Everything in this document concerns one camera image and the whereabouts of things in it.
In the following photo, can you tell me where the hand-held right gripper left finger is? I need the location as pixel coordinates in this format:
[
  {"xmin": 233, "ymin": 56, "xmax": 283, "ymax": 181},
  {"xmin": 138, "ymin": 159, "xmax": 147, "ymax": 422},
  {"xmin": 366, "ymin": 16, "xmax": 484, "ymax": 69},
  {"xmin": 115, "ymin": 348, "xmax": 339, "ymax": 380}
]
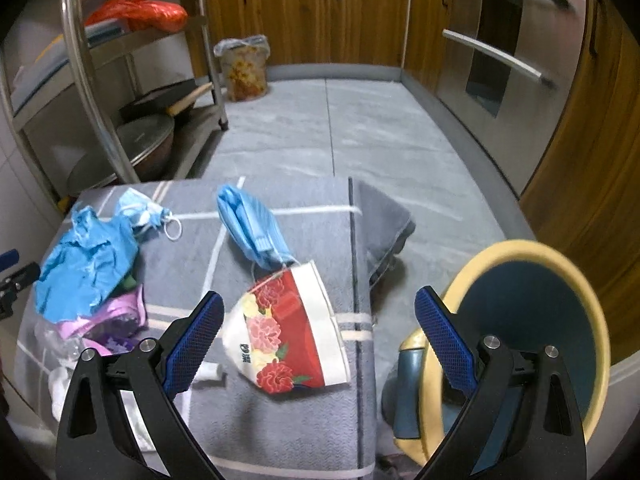
[{"xmin": 56, "ymin": 290, "xmax": 225, "ymax": 480}]

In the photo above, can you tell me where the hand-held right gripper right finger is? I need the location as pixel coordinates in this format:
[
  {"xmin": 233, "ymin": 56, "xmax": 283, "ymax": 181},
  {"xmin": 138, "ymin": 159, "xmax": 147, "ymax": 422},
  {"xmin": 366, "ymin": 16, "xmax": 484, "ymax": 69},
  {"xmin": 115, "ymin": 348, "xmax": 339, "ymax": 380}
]
[{"xmin": 414, "ymin": 285, "xmax": 588, "ymax": 480}]

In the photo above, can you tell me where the clear plastic bag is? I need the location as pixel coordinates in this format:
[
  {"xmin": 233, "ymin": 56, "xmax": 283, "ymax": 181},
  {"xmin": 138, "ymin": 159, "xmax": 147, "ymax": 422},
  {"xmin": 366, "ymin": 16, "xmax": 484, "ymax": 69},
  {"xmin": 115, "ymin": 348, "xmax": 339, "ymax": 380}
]
[{"xmin": 34, "ymin": 317, "xmax": 101, "ymax": 376}]

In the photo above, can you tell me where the blue bin with yellow rim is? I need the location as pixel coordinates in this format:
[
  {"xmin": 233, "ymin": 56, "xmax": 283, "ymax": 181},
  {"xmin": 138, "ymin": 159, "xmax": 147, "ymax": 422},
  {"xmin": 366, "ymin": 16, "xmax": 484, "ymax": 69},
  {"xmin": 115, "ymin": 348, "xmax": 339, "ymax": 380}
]
[{"xmin": 381, "ymin": 240, "xmax": 612, "ymax": 471}]

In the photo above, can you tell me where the red floral paper cup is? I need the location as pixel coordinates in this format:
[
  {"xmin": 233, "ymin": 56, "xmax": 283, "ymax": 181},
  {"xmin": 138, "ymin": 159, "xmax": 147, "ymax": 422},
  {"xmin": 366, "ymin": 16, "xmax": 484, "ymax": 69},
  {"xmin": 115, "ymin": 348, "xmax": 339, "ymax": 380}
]
[{"xmin": 221, "ymin": 259, "xmax": 351, "ymax": 391}]

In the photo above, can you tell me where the crumpled blue plastic wrapper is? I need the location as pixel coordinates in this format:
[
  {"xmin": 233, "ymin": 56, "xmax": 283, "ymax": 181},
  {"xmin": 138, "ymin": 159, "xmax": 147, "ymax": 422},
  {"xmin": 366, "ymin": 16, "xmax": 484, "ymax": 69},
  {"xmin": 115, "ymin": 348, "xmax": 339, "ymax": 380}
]
[{"xmin": 34, "ymin": 206, "xmax": 141, "ymax": 323}]

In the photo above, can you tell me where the pink lilac wrapper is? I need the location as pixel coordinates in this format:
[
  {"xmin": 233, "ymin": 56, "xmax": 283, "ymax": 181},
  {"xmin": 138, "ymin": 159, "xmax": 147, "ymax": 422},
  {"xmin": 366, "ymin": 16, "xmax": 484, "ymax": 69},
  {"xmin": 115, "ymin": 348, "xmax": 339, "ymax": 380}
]
[{"xmin": 56, "ymin": 285, "xmax": 148, "ymax": 341}]

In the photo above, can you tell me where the blue pleated face mask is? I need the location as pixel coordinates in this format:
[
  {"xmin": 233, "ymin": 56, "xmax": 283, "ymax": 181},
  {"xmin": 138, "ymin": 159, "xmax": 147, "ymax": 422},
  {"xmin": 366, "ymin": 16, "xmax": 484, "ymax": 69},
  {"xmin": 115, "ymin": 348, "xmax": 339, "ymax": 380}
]
[{"xmin": 216, "ymin": 184, "xmax": 301, "ymax": 273}]

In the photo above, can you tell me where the grey towel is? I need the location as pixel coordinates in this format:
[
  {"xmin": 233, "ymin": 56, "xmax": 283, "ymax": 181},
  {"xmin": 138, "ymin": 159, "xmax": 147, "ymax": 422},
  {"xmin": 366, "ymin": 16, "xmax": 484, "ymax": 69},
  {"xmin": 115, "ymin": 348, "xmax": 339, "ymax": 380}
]
[{"xmin": 357, "ymin": 180, "xmax": 417, "ymax": 291}]

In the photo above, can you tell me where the small crumpled blue face mask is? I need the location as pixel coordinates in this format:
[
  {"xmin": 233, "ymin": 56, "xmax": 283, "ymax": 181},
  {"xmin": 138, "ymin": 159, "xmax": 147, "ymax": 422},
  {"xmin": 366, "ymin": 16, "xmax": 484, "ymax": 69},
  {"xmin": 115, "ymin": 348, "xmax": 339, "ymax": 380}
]
[{"xmin": 116, "ymin": 187, "xmax": 183, "ymax": 241}]

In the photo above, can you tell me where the grey checked blanket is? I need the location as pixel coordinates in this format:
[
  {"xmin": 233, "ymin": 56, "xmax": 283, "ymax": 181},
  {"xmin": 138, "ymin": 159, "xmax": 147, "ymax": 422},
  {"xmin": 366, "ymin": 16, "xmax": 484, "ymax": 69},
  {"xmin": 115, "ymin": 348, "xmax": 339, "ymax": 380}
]
[{"xmin": 14, "ymin": 176, "xmax": 378, "ymax": 480}]

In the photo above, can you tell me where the round steel pot lid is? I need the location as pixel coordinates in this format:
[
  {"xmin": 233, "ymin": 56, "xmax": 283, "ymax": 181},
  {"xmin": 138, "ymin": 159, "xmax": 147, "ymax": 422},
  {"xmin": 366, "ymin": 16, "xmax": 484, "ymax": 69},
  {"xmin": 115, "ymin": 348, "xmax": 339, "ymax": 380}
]
[{"xmin": 116, "ymin": 114, "xmax": 177, "ymax": 173}]

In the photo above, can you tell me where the steel kitchen rack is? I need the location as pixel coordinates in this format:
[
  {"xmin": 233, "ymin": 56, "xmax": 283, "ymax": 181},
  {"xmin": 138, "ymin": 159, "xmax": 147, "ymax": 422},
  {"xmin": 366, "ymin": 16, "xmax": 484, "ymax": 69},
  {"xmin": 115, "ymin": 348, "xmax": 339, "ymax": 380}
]
[{"xmin": 0, "ymin": 0, "xmax": 231, "ymax": 206}]

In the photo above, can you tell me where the tall wooden cabinet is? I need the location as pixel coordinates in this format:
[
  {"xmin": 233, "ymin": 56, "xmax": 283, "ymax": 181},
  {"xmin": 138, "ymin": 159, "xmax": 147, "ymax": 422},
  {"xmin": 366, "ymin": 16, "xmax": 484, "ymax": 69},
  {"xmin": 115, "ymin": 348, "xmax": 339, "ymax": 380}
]
[{"xmin": 520, "ymin": 0, "xmax": 640, "ymax": 361}]

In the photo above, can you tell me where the patterned waste bin with liner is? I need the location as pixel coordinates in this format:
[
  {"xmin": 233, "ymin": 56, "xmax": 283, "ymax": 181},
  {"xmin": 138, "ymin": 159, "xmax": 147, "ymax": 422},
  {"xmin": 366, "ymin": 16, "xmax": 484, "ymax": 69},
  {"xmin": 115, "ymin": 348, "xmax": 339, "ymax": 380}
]
[{"xmin": 214, "ymin": 35, "xmax": 271, "ymax": 102}]

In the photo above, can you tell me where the stainless steel oven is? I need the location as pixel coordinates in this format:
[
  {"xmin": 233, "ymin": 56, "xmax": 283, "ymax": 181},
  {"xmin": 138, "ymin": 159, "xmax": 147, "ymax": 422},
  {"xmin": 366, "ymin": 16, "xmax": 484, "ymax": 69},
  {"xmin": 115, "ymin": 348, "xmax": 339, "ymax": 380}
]
[{"xmin": 437, "ymin": 0, "xmax": 601, "ymax": 196}]

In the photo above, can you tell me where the long orange plastic bag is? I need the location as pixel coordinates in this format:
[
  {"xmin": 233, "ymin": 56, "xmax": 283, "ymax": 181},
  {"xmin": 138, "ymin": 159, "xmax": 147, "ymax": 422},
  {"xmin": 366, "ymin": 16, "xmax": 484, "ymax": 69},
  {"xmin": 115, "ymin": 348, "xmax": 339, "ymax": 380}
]
[{"xmin": 85, "ymin": 0, "xmax": 190, "ymax": 31}]

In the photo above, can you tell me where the wooden cabinet row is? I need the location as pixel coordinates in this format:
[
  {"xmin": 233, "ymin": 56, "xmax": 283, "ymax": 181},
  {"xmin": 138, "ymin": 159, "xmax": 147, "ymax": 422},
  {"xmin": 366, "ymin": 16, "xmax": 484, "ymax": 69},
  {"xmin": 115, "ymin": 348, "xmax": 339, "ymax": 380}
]
[{"xmin": 202, "ymin": 0, "xmax": 413, "ymax": 68}]

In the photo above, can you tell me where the wooden handle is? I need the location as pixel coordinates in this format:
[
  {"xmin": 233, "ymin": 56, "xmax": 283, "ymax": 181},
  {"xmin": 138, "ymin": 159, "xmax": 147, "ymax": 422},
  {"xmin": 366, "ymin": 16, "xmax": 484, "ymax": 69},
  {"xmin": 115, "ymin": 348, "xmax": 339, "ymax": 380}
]
[{"xmin": 167, "ymin": 82, "xmax": 215, "ymax": 116}]

